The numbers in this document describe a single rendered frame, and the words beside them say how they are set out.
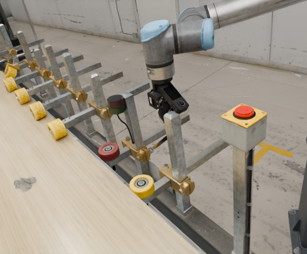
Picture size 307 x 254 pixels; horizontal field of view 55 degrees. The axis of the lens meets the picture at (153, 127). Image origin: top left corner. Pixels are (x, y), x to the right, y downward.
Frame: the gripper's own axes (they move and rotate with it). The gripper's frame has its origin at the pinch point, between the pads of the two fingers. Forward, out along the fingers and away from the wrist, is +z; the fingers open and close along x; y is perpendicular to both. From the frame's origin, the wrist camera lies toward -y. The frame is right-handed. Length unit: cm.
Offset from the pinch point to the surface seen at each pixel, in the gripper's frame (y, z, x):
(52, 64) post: 87, -8, 9
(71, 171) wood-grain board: 17.5, 7.9, 35.1
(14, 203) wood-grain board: 18, 8, 56
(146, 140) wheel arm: 16.6, 12.2, 2.2
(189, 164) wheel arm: -7.3, 12.5, 0.1
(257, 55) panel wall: 140, 86, -247
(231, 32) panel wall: 177, 61, -242
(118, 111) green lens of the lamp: 11.5, -9.8, 13.9
